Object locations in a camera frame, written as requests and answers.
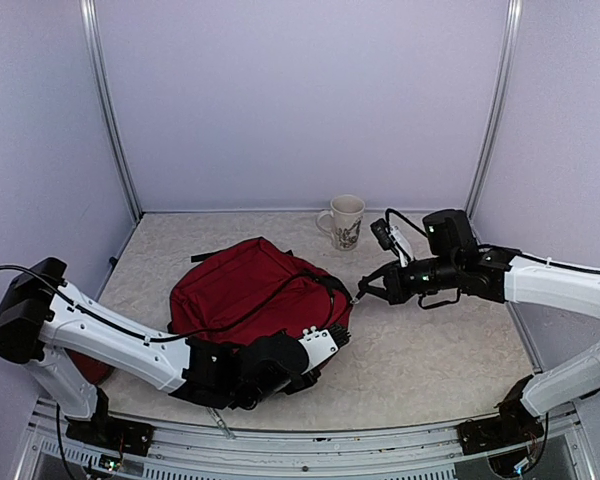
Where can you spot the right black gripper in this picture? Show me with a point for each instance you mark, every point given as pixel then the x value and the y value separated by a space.
pixel 397 290

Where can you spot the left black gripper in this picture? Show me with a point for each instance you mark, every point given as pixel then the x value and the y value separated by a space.
pixel 314 379

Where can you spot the red backpack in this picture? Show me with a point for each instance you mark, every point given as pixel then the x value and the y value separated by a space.
pixel 253 289

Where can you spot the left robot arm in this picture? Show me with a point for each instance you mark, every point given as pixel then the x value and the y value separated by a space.
pixel 44 317

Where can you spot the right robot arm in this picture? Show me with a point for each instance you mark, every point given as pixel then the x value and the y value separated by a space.
pixel 502 275

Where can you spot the clear silver pen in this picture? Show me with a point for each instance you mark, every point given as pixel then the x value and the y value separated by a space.
pixel 220 423

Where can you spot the white patterned ceramic mug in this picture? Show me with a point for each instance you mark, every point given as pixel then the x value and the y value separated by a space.
pixel 341 222

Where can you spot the red floral lacquer dish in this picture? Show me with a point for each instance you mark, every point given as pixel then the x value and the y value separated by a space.
pixel 94 371

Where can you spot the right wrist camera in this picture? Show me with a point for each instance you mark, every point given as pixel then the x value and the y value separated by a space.
pixel 390 238

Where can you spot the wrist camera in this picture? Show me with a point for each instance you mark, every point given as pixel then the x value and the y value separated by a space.
pixel 321 345
pixel 390 238

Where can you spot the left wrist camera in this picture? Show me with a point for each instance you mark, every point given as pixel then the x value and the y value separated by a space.
pixel 321 345

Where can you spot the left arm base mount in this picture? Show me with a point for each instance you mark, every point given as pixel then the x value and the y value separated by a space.
pixel 124 436

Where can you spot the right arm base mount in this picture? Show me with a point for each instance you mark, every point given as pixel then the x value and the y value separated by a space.
pixel 482 435

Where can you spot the front aluminium rail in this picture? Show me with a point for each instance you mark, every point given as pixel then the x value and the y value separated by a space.
pixel 190 451

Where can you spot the right aluminium frame post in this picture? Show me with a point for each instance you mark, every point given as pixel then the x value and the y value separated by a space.
pixel 497 105

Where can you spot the aluminium frame post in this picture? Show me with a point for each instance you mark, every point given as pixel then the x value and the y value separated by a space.
pixel 89 16
pixel 497 105

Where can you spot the left aluminium frame post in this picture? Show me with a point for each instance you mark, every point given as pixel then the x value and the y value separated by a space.
pixel 89 16

